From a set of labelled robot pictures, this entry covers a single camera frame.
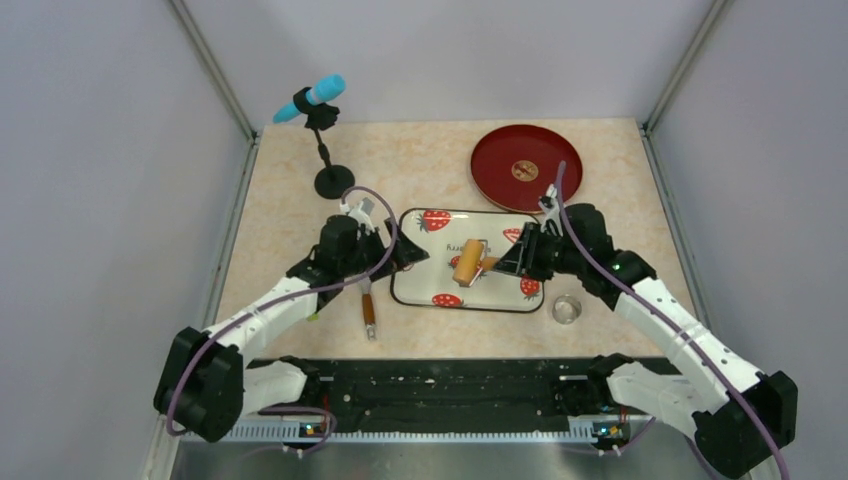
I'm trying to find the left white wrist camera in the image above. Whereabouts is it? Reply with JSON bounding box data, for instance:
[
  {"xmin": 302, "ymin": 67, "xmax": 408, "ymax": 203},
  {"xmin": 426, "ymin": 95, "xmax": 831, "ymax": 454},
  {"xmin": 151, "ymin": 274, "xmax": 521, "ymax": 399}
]
[{"xmin": 340, "ymin": 198, "xmax": 375, "ymax": 233}]

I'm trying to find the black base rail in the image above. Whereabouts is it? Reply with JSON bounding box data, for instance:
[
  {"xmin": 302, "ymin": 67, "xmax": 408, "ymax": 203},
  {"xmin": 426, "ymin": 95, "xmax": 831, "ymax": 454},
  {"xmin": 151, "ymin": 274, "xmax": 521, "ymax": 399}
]
[{"xmin": 245, "ymin": 353, "xmax": 684, "ymax": 435}]

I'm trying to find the metal scraper wooden handle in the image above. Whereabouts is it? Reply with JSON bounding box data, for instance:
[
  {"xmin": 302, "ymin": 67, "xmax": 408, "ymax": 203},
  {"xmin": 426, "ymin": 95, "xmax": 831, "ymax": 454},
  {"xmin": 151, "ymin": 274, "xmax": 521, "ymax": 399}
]
[{"xmin": 358, "ymin": 277, "xmax": 377, "ymax": 342}]

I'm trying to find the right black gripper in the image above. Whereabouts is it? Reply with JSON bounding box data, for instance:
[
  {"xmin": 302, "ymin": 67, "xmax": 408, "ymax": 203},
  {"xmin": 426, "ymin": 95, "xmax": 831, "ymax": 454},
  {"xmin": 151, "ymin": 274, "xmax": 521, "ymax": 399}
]
[{"xmin": 494, "ymin": 222, "xmax": 586, "ymax": 282}]

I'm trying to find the strawberry pattern white tray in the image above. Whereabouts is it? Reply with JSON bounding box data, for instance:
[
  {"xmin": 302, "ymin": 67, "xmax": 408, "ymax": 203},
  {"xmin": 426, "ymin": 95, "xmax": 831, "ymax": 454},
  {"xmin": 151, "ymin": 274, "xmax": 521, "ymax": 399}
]
[{"xmin": 390, "ymin": 208, "xmax": 545, "ymax": 313}]

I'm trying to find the blue microphone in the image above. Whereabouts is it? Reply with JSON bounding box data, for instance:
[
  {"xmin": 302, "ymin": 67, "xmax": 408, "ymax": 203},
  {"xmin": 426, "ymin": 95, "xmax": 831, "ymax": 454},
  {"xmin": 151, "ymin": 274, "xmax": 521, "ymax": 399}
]
[{"xmin": 272, "ymin": 74, "xmax": 347, "ymax": 123}]

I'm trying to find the red round tray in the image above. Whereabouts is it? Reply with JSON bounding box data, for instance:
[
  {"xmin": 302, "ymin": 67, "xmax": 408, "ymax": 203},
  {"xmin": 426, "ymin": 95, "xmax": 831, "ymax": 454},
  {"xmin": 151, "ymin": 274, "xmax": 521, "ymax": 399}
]
[{"xmin": 469, "ymin": 124, "xmax": 583, "ymax": 214}]

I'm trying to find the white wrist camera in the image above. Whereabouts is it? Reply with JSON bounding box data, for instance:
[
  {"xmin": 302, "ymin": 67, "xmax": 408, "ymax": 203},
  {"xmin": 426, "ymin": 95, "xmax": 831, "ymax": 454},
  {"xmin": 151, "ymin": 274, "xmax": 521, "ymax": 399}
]
[
  {"xmin": 340, "ymin": 198, "xmax": 375, "ymax": 233},
  {"xmin": 538, "ymin": 184, "xmax": 563, "ymax": 237}
]

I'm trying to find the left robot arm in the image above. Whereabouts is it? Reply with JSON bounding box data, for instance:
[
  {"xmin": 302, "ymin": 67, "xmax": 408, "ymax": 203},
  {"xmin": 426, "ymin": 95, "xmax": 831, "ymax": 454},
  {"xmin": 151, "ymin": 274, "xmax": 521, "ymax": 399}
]
[{"xmin": 153, "ymin": 214, "xmax": 429, "ymax": 442}]

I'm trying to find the aluminium frame bar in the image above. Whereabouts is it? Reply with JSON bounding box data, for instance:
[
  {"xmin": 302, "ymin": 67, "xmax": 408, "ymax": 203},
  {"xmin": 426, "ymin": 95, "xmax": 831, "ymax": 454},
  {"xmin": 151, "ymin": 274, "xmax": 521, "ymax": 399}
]
[{"xmin": 216, "ymin": 405, "xmax": 636, "ymax": 449}]

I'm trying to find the wooden roller pin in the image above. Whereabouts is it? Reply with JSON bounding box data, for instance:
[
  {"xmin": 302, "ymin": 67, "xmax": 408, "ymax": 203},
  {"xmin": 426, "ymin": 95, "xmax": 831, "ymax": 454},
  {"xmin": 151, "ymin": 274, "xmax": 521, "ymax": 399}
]
[{"xmin": 452, "ymin": 239, "xmax": 500, "ymax": 288}]

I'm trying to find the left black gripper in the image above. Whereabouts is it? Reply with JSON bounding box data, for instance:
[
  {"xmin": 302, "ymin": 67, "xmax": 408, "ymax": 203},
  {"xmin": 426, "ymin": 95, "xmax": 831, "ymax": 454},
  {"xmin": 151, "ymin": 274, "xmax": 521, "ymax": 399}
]
[{"xmin": 340, "ymin": 217, "xmax": 427, "ymax": 281}]

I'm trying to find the metal ring cutter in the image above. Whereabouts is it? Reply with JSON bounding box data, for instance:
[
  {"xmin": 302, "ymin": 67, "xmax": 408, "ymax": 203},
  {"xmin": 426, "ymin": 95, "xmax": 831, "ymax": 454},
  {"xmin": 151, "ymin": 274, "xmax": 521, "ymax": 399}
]
[{"xmin": 551, "ymin": 295, "xmax": 583, "ymax": 325}]

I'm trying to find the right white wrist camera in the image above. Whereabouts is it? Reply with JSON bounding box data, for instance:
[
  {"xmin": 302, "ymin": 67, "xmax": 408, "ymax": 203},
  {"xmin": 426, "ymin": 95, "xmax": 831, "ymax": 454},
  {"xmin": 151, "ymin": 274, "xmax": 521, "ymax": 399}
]
[{"xmin": 538, "ymin": 184, "xmax": 563, "ymax": 237}]

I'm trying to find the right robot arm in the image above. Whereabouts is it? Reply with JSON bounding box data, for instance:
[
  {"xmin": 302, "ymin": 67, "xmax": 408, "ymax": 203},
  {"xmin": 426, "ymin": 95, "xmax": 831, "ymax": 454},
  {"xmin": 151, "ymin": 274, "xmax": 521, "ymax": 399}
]
[{"xmin": 493, "ymin": 204, "xmax": 798, "ymax": 479}]

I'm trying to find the black microphone stand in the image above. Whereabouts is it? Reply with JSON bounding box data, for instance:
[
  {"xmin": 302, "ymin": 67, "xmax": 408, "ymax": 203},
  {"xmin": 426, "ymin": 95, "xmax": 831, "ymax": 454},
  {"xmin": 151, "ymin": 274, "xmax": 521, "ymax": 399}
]
[{"xmin": 293, "ymin": 88, "xmax": 355, "ymax": 199}]

